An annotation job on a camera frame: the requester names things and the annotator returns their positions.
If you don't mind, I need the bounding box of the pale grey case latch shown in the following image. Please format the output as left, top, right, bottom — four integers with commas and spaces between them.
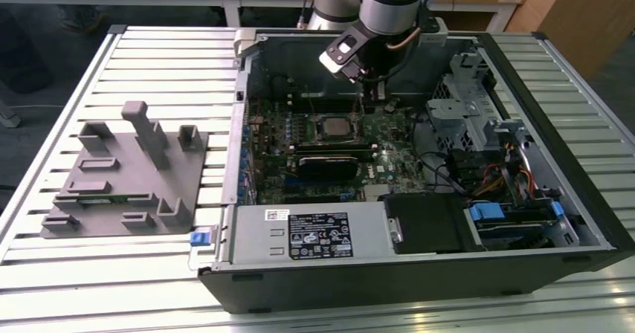
233, 28, 259, 57

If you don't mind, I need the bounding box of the blue disk carrier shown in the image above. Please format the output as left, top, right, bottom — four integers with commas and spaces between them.
467, 202, 506, 224

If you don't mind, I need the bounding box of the silver power supply unit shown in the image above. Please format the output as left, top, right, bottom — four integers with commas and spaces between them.
213, 201, 398, 271

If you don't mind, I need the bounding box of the coloured wire bundle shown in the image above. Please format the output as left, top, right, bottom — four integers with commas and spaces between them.
474, 142, 542, 200

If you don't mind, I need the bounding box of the silver metal drive cage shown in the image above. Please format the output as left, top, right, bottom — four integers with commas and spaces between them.
425, 50, 513, 155

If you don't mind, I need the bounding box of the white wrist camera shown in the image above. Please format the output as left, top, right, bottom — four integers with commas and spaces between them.
319, 28, 371, 85

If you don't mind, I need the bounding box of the grey plastic bracket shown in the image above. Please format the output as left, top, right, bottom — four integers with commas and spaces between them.
484, 119, 537, 152

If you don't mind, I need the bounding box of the black cable bundle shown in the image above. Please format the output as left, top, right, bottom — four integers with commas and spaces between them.
418, 149, 490, 196

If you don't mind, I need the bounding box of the CPU socket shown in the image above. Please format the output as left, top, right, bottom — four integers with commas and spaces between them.
310, 113, 362, 144

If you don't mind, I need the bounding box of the black PC case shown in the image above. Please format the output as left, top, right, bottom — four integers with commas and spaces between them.
197, 27, 635, 315

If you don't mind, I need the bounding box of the wooden cabinet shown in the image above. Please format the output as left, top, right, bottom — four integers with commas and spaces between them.
506, 0, 635, 81

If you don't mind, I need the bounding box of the green RAM stick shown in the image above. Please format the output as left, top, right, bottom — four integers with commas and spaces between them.
77, 195, 150, 204

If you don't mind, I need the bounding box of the black graphics card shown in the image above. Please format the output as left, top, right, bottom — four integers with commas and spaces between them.
294, 154, 359, 181

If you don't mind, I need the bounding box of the green motherboard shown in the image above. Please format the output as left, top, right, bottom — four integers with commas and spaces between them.
246, 94, 433, 204

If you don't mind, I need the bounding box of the grey parts rack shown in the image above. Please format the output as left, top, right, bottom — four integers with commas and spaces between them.
42, 100, 213, 240

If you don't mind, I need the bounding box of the silver CPU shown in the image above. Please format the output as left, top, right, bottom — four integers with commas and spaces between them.
319, 119, 355, 139

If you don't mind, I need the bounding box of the black plastic drive cover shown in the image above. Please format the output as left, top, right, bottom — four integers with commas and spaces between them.
379, 193, 486, 255

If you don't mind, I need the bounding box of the black camera cable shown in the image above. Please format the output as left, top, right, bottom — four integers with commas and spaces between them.
370, 0, 429, 83

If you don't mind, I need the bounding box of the black expansion slot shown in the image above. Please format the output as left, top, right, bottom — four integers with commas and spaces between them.
285, 193, 363, 204

